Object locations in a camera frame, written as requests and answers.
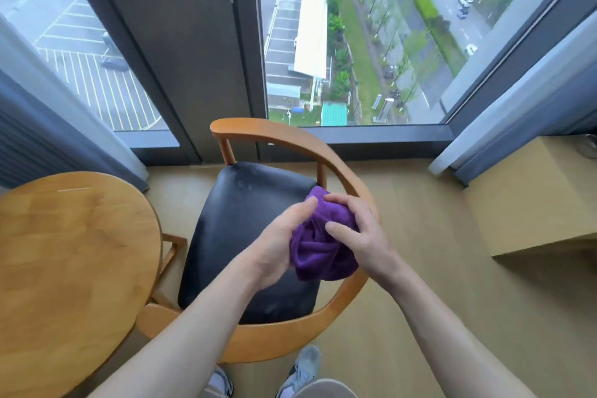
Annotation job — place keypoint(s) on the long white roofed building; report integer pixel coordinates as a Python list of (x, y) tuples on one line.
[(312, 24)]

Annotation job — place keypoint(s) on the dark window frame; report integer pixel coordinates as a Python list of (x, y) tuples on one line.
[(186, 48)]

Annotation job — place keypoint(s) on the grey curtain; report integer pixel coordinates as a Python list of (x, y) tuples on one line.
[(536, 136), (42, 150)]

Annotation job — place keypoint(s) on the person's left forearm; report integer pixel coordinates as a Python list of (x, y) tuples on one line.
[(186, 341)]

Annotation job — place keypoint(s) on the white sheer curtain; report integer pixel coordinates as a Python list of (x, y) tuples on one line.
[(522, 90), (56, 99)]

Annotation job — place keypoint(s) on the person's left fingers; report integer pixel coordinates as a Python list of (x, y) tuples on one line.
[(298, 218)]

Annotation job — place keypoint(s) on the round wooden table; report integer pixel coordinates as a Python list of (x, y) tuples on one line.
[(70, 281)]

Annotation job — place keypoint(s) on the purple cloth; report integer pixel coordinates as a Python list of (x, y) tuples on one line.
[(322, 253)]

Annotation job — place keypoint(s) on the person's right forearm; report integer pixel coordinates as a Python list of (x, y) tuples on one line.
[(447, 341)]

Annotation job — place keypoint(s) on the wooden chair with black seat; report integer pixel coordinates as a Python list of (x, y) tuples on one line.
[(233, 230)]

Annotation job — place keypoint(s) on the person's right hand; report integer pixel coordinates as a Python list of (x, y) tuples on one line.
[(368, 243)]

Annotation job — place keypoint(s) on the light wooden cabinet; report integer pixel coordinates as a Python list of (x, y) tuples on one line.
[(536, 206)]

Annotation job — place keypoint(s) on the person's left grey shoe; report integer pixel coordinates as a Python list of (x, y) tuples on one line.
[(218, 383)]

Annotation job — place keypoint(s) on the person's grey shoe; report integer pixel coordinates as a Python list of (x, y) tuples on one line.
[(218, 383), (301, 369)]

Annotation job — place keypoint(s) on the person's left hand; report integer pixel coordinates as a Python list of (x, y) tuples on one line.
[(273, 251)]

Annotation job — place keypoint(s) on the person's right thumb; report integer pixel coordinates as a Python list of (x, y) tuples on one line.
[(339, 232)]

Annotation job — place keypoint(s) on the person's right trouser leg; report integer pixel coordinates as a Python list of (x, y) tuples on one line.
[(322, 390)]

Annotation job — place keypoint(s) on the person's right grey shoe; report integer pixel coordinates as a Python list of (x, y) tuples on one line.
[(301, 369)]

